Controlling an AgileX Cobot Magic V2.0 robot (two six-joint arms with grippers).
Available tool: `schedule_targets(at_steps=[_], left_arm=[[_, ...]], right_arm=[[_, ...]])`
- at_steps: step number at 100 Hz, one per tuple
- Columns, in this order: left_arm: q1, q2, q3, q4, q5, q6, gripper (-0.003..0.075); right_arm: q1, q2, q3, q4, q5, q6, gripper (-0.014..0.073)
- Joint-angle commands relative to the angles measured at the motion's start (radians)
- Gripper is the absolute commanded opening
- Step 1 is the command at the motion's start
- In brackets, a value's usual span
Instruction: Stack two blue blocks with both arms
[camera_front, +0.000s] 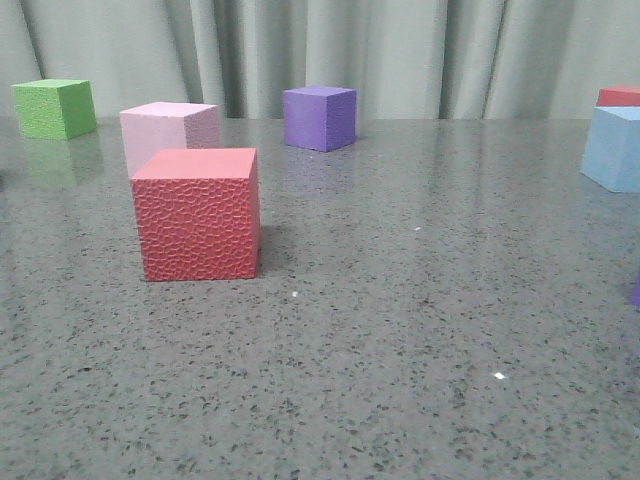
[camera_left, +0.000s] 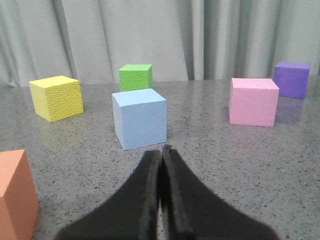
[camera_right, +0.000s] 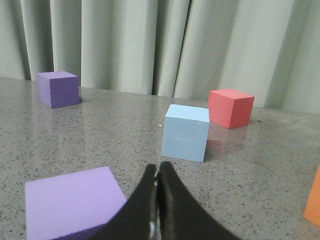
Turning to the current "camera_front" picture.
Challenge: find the purple cube at right edge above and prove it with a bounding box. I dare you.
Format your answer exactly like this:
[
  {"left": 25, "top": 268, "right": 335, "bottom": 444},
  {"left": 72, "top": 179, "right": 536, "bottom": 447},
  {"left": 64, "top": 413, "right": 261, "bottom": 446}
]
[{"left": 631, "top": 273, "right": 640, "bottom": 307}]

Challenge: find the pink foam cube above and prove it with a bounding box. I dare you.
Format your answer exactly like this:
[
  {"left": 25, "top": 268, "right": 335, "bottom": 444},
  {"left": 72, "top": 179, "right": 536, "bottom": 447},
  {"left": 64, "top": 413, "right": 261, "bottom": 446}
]
[{"left": 119, "top": 101, "right": 221, "bottom": 177}]

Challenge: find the grey-green curtain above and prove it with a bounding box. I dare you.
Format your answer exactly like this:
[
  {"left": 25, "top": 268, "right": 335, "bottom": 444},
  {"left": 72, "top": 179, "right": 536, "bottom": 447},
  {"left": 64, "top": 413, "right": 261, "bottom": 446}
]
[{"left": 1, "top": 1, "right": 639, "bottom": 119}]

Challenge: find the red foam cube far right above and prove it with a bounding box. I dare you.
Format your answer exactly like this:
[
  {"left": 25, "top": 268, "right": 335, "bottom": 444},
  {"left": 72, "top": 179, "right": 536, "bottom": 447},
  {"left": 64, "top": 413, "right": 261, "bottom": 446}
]
[{"left": 596, "top": 85, "right": 640, "bottom": 106}]

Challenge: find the purple foam cube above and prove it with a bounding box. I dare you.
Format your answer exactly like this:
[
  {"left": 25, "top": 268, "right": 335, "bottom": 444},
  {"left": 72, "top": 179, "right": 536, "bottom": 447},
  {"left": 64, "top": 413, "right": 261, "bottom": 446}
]
[{"left": 282, "top": 86, "right": 357, "bottom": 152}]

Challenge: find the large red foam cube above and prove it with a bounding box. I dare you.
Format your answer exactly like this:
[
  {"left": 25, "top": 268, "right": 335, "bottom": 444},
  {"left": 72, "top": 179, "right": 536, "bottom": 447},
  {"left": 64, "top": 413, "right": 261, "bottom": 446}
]
[{"left": 130, "top": 148, "right": 261, "bottom": 281}]

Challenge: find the green foam cube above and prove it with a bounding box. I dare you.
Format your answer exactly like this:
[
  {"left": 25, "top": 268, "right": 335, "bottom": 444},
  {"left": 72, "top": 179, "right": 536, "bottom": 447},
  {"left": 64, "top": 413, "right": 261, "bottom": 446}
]
[{"left": 11, "top": 79, "right": 97, "bottom": 140}]

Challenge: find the light blue foam cube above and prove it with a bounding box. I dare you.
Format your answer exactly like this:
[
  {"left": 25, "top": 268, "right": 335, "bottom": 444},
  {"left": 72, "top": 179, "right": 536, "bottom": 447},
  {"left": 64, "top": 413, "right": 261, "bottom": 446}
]
[{"left": 580, "top": 106, "right": 639, "bottom": 193}]

